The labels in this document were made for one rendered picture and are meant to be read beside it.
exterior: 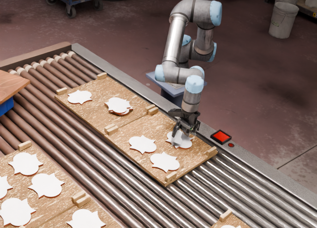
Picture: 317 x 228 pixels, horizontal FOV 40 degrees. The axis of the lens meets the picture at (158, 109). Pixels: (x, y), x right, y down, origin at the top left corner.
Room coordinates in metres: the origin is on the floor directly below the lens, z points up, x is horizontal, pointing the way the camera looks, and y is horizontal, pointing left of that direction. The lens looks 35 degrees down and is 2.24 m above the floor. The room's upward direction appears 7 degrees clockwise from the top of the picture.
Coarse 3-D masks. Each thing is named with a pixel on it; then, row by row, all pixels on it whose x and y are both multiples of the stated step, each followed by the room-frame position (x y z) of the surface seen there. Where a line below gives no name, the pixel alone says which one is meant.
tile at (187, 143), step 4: (168, 136) 1.63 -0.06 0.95; (184, 136) 1.65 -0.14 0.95; (168, 140) 1.60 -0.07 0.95; (184, 140) 1.62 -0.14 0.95; (188, 140) 1.62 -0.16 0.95; (176, 144) 1.58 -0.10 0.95; (180, 144) 1.58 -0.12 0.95; (184, 144) 1.59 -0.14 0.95; (188, 144) 1.59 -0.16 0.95; (176, 148) 1.56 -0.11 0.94; (184, 148) 1.56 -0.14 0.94; (188, 148) 1.57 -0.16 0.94
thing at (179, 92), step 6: (150, 72) 2.34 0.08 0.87; (150, 78) 2.28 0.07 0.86; (162, 84) 2.21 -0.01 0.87; (168, 84) 2.22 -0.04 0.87; (204, 84) 2.29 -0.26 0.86; (162, 90) 2.27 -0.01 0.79; (168, 90) 2.16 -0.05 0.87; (174, 90) 2.17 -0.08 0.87; (180, 90) 2.17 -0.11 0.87; (162, 96) 2.26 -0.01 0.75; (168, 96) 2.23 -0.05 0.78; (174, 96) 2.12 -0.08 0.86; (180, 96) 2.23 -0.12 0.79; (174, 102) 2.22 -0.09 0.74; (180, 102) 2.24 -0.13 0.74
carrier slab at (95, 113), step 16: (96, 80) 2.06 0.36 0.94; (112, 80) 2.08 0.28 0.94; (64, 96) 1.87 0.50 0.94; (96, 96) 1.91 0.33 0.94; (112, 96) 1.92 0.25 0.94; (128, 96) 1.94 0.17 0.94; (80, 112) 1.75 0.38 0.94; (96, 112) 1.76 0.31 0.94; (144, 112) 1.82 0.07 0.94; (96, 128) 1.64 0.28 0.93
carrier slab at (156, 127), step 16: (160, 112) 1.83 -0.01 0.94; (128, 128) 1.67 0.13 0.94; (144, 128) 1.68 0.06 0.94; (160, 128) 1.70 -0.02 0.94; (128, 144) 1.55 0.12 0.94; (160, 144) 1.58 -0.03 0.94; (192, 144) 1.61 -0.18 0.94; (208, 144) 1.62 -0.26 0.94; (144, 160) 1.45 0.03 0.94; (192, 160) 1.49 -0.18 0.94; (160, 176) 1.37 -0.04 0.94; (176, 176) 1.38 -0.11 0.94
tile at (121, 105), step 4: (112, 100) 1.85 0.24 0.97; (116, 100) 1.85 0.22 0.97; (120, 100) 1.86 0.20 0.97; (124, 100) 1.86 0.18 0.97; (108, 104) 1.80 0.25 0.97; (112, 104) 1.81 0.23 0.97; (116, 104) 1.81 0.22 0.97; (120, 104) 1.82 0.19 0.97; (124, 104) 1.82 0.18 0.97; (108, 108) 1.78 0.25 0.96; (112, 108) 1.78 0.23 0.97; (116, 108) 1.78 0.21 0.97; (120, 108) 1.79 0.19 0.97; (124, 108) 1.79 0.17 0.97; (128, 108) 1.80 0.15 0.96; (116, 112) 1.75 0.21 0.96; (120, 112) 1.75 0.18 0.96; (124, 112) 1.76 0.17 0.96
